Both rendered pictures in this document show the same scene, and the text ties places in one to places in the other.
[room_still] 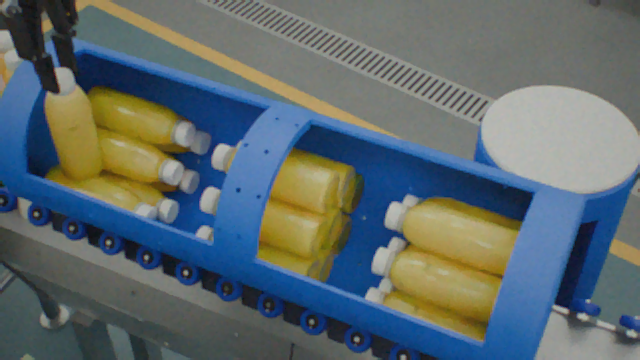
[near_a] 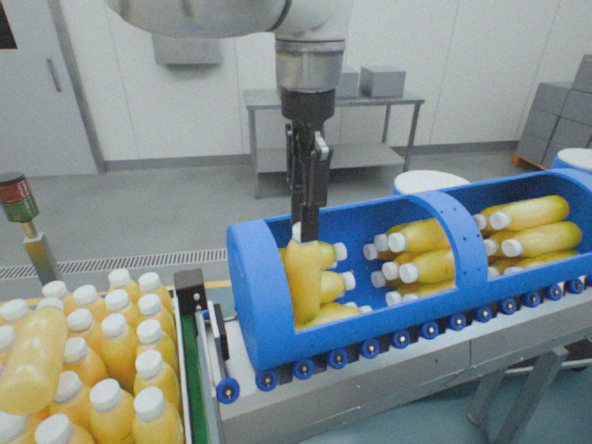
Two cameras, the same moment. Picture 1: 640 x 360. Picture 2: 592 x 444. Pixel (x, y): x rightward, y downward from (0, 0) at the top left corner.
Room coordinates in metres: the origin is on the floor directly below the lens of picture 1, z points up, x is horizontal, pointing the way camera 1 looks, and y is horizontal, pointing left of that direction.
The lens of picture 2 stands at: (0.67, 0.75, 1.58)
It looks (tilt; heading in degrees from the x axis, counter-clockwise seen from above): 30 degrees down; 316
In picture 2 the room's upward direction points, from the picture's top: straight up
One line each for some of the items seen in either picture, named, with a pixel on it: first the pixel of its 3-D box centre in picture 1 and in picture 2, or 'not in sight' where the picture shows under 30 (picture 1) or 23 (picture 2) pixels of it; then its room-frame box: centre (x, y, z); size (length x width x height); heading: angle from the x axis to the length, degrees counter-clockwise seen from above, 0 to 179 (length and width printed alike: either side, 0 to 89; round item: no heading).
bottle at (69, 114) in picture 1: (73, 127); (302, 275); (1.01, 0.39, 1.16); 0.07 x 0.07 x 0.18
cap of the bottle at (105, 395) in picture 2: not in sight; (106, 394); (1.09, 0.73, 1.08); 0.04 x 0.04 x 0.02
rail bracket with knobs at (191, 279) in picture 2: not in sight; (190, 294); (1.33, 0.46, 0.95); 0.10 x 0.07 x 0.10; 155
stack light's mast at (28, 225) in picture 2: not in sight; (20, 208); (1.62, 0.70, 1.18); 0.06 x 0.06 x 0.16
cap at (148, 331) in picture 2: not in sight; (149, 330); (1.16, 0.63, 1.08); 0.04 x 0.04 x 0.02
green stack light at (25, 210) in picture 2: not in sight; (19, 206); (1.62, 0.70, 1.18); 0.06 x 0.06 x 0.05
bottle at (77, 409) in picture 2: not in sight; (82, 422); (1.15, 0.77, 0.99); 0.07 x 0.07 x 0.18
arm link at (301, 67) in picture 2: not in sight; (308, 65); (1.01, 0.39, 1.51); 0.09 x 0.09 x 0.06
